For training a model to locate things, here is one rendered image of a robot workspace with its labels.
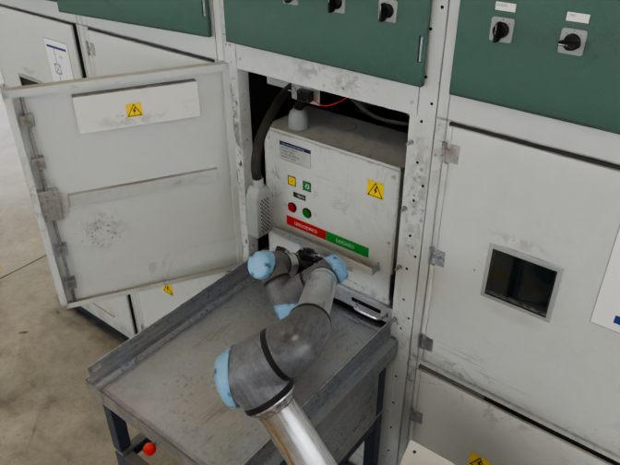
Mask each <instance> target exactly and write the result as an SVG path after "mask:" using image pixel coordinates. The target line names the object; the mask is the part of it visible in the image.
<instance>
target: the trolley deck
mask: <svg viewBox="0 0 620 465"><path fill-rule="evenodd" d="M272 306H273V305H272V303H271V301H270V299H269V297H268V294H267V291H266V289H265V287H264V286H263V284H262V281H261V280H259V279H256V280H254V281H253V282H251V283H250V284H249V285H247V286H246V287H244V288H243V289H242V290H241V291H239V292H238V293H236V294H235V295H234V296H232V297H231V298H229V299H228V300H227V301H225V302H224V303H222V304H221V305H219V306H218V307H216V308H215V309H214V310H212V311H211V312H209V313H208V314H206V315H205V316H203V317H202V318H200V319H199V320H198V321H197V322H196V323H194V324H193V325H192V326H190V327H189V328H187V329H186V330H184V331H183V332H181V333H180V334H179V335H177V336H176V337H174V338H173V339H171V340H170V341H168V342H167V343H165V344H164V345H163V346H161V347H160V348H159V349H158V350H157V351H155V352H153V353H152V354H151V355H149V356H148V357H146V358H145V359H144V360H142V361H141V362H139V363H138V364H136V365H135V366H133V367H132V368H130V369H129V370H128V371H126V372H125V373H123V374H122V375H121V376H119V377H117V378H116V379H115V380H114V381H113V382H111V383H110V384H109V385H107V386H106V387H104V388H102V389H101V390H98V389H97V388H95V387H94V386H93V385H92V384H91V381H90V377H89V376H88V377H87V378H85V380H86V384H87V387H88V391H89V394H90V395H91V396H92V397H94V398H95V399H97V400H98V401H99V402H101V403H102V404H103V405H104V406H106V407H107V408H108V409H110V410H111V411H113V412H114V413H115V414H117V415H118V416H119V417H120V418H122V419H123V420H124V421H126V422H127V423H129V424H130V425H131V426H133V427H134V428H135V429H136V430H138V431H139V432H140V433H141V434H142V435H144V436H145V437H146V438H147V439H149V440H150V441H151V442H153V443H155V442H156V441H157V440H160V443H159V444H158V445H157V446H158V447H160V448H161V449H162V450H163V451H165V452H166V453H167V454H169V455H170V456H171V457H173V458H174V459H176V460H177V461H178V462H179V463H181V464H182V465H243V464H244V463H245V462H246V461H247V460H248V459H249V458H250V457H251V456H252V455H253V454H254V453H255V452H256V451H257V450H258V449H259V448H260V447H261V446H262V445H263V444H264V443H265V442H266V441H267V440H268V439H269V438H270V436H269V435H268V433H267V431H266V430H265V428H264V427H263V425H262V423H261V422H260V421H259V420H258V419H257V418H252V417H248V416H247V415H246V413H245V412H244V410H243V408H242V407H241V408H239V409H232V408H230V406H227V405H226V404H225V403H224V401H223V400H222V398H221V396H220V394H219V391H218V390H217V387H216V383H215V378H214V364H215V362H216V359H217V358H218V356H219V355H220V354H221V353H223V352H225V351H226V350H228V349H230V347H231V346H232V345H234V344H237V343H239V342H241V341H243V340H245V339H247V338H249V337H251V336H252V335H254V334H256V333H257V332H259V331H260V330H262V329H264V328H267V327H268V326H270V325H272V324H273V323H275V322H277V321H279V320H280V319H279V317H278V316H277V314H276V312H275V310H274V308H273V307H272ZM329 316H330V318H331V331H330V335H329V337H328V341H327V343H326V345H325V347H324V349H323V351H322V352H321V353H320V354H319V356H318V357H317V359H316V360H315V361H314V363H313V364H312V365H311V366H310V367H309V368H308V369H307V370H306V371H304V372H303V373H302V374H300V375H299V376H297V377H296V378H294V379H293V380H292V381H293V383H294V389H293V395H294V397H295V398H296V400H297V402H298V403H299V405H300V406H301V407H302V406H303V405H304V404H305V403H306V402H307V401H308V400H309V399H310V398H311V397H312V396H313V395H314V394H315V393H316V392H317V391H318V390H319V389H320V388H321V387H322V386H323V385H324V384H325V383H326V382H327V381H328V380H329V379H330V378H331V377H332V376H333V375H334V374H335V373H336V372H337V371H338V370H339V369H340V368H341V367H342V366H343V365H345V364H346V363H347V362H348V361H349V360H350V359H351V358H352V357H353V355H354V354H355V353H357V352H358V351H359V350H360V349H361V348H362V347H363V346H364V345H365V343H366V342H367V341H369V340H370V339H371V338H372V337H373V336H374V335H375V334H376V333H377V331H374V330H372V329H370V328H368V327H366V326H364V325H362V324H360V323H358V322H356V321H354V320H352V319H350V318H348V317H346V316H344V315H342V314H339V313H337V312H335V311H333V310H330V314H329ZM397 348H398V341H395V340H393V339H389V340H388V341H387V342H386V343H385V344H384V345H383V346H382V347H381V348H380V349H379V350H378V351H377V352H376V353H375V354H374V355H373V356H372V357H371V358H370V359H369V360H368V361H367V362H366V363H365V364H364V366H363V367H362V368H361V369H360V370H359V371H358V372H357V373H356V374H355V375H354V376H353V377H352V378H351V379H350V380H349V381H348V382H347V383H346V384H345V385H344V386H343V387H342V388H341V389H340V390H339V391H338V392H337V393H336V394H335V395H334V396H333V397H332V398H331V399H330V400H329V401H328V402H327V403H326V404H325V405H324V406H323V407H322V408H321V410H320V411H319V412H318V413H317V414H316V415H315V416H314V417H313V418H312V419H311V420H310V423H311V424H312V425H313V426H314V428H315V429H316V431H317V433H318V435H319V436H322V435H323V434H324V433H325V432H326V431H327V430H328V428H329V427H330V426H331V425H332V424H333V423H334V422H335V421H336V420H337V419H338V418H339V417H340V416H341V414H342V413H343V412H344V411H345V410H346V409H347V408H348V407H349V406H350V405H351V404H352V403H353V402H354V400H355V399H356V398H357V397H358V396H359V395H360V394H361V393H362V392H363V391H364V390H365V389H366V388H367V387H368V385H369V384H370V383H371V382H372V381H373V380H374V379H375V378H376V377H377V376H378V375H379V374H380V373H381V371H382V370H383V369H384V368H385V367H386V366H387V365H388V364H389V363H390V362H391V361H392V360H393V359H394V357H395V356H396V355H397Z"/></svg>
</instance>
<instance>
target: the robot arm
mask: <svg viewBox="0 0 620 465"><path fill-rule="evenodd" d="M248 270H249V273H250V274H251V275H252V276H253V277H254V278H256V279H259V280H261V281H262V284H263V286H264V287H265V289H266V291H267V294H268V297H269V299H270V301H271V303H272V305H273V306H272V307H273V308H274V310H275V312H276V314H277V316H278V317H279V319H280V320H279V321H277V322H275V323H273V324H272V325H270V326H268V327H267V328H264V329H262V330H260V331H259V332H257V333H256V334H254V335H252V336H251V337H249V338H247V339H245V340H243V341H241V342H239V343H237V344H234V345H232V346H231V347H230V349H228V350H226V351H225V352H223V353H221V354H220V355H219V356H218V358H217V359H216V362H215V364H214V378H215V383H216V387H217V390H218V391H219V394H220V396H221V398H222V400H223V401H224V403H225V404H226V405H227V406H230V408H232V409H239V408H241V407H242V408H243V410H244V412H245V413H246V415H247V416H248V417H252V418H257V419H258V420H259V421H260V422H261V423H262V425H263V427H264V428H265V430H266V431H267V433H268V435H269V436H270V438H271V439H272V441H273V443H274V444H275V446H276V447H277V449H278V450H279V452H280V453H281V455H282V456H283V458H284V459H285V461H286V462H287V464H288V465H338V464H337V462H336V461H335V460H334V459H333V457H332V456H331V454H330V452H329V451H328V449H327V447H326V446H325V444H324V442H323V441H322V439H321V438H320V436H319V435H318V433H317V431H316V429H315V428H314V426H313V425H312V424H311V423H310V421H309V419H308V418H307V416H306V415H305V413H304V411H303V409H302V408H301V406H300V405H299V403H298V402H297V400H296V398H295V397H294V395H293V389H294V383H293V381H292V380H293V379H294V378H296V377H297V376H299V375H300V374H302V373H303V372H304V371H306V370H307V369H308V368H309V367H310V366H311V365H312V364H313V363H314V361H315V360H316V359H317V357H318V356H319V354H320V353H321V352H322V351H323V349H324V347H325V345H326V343H327V341H328V337H329V335H330V331H331V318H330V316H329V314H330V310H331V306H332V303H333V299H334V294H335V291H336V287H337V284H339V283H342V282H343V281H344V280H346V279H348V277H349V272H348V270H347V268H346V266H345V264H344V262H343V261H342V259H341V258H340V257H339V256H338V255H336V254H333V255H331V256H328V257H324V258H323V257H322V256H321V255H320V254H318V253H316V252H315V250H314V249H312V248H310V247H306V248H304V249H303V250H301V249H299V250H298V251H297V252H296V253H294V252H290V251H289V250H287V249H286V248H284V247H281V246H277V247H276V249H275V251H269V250H265V251H258V252H255V253H254V254H253V255H251V256H250V258H249V260H248Z"/></svg>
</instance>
